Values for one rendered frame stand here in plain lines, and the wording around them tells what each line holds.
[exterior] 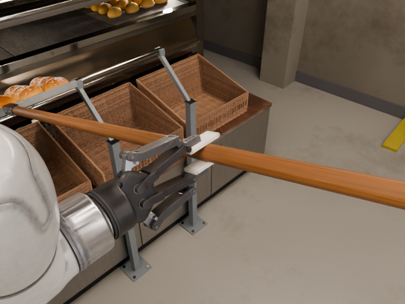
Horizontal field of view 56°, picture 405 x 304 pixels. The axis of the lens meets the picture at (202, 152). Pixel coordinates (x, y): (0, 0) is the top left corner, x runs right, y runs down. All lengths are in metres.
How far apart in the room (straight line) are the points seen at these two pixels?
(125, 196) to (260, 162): 0.19
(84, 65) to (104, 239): 1.80
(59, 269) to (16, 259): 0.13
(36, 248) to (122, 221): 0.18
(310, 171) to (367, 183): 0.07
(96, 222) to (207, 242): 2.03
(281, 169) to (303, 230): 2.13
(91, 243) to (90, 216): 0.03
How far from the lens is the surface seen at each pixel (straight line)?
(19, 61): 2.06
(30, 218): 0.32
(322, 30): 4.03
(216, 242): 2.49
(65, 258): 0.48
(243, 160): 0.55
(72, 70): 2.21
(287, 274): 2.41
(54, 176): 2.20
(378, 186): 0.46
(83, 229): 0.49
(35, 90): 1.56
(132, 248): 2.23
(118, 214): 0.51
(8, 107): 1.43
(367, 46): 3.90
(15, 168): 0.30
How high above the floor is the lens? 1.96
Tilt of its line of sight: 38 degrees down
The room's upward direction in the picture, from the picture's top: straight up
